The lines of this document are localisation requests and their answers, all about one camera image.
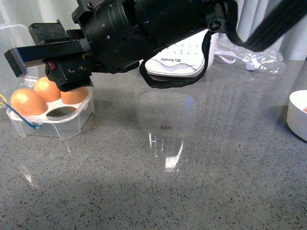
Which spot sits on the yellow rubber band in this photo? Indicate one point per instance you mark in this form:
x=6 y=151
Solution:
x=3 y=100

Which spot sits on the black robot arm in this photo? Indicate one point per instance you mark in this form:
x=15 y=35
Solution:
x=117 y=36

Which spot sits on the clear plastic egg box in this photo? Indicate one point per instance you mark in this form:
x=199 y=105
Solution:
x=60 y=120

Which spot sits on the white bowl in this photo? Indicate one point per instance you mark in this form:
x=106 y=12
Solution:
x=296 y=117

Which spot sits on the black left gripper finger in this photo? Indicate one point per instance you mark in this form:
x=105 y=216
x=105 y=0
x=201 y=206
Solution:
x=63 y=59

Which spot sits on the brown egg box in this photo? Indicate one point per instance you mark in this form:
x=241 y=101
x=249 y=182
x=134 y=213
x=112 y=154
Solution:
x=47 y=89
x=28 y=102

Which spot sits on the blue rubber band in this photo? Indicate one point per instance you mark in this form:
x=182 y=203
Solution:
x=34 y=126

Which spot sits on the brown egg box back left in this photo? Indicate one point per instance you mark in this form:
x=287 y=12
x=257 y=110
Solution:
x=47 y=89

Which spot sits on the brown egg box front left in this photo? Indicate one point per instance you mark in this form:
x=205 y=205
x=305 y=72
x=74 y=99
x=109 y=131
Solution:
x=28 y=102

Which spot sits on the clear plastic bag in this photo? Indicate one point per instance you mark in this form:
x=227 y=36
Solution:
x=267 y=61

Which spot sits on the white Joyoung cooker appliance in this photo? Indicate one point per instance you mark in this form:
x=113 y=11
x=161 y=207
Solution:
x=183 y=59

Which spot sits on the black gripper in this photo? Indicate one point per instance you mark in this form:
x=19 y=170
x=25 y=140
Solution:
x=121 y=35

